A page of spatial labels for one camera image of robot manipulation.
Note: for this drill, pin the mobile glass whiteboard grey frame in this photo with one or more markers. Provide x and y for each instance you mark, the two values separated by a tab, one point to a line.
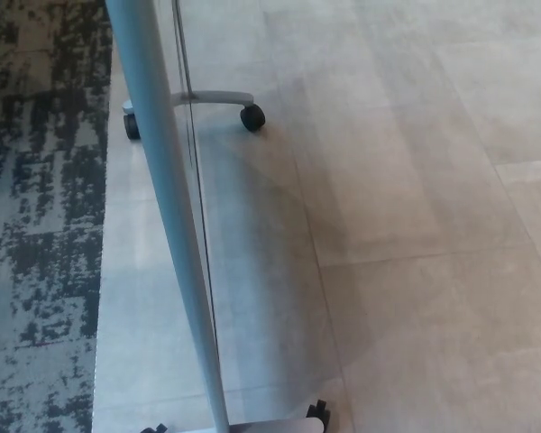
162	135

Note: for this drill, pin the grey curved whiteboard base leg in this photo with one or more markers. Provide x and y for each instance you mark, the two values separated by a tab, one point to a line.
225	96

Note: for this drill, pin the grey flat whiteboard base leg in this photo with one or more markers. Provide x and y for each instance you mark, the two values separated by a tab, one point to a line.
275	426

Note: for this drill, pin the black caster wheel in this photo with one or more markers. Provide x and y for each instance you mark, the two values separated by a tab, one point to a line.
131	128
157	428
319	409
253	118

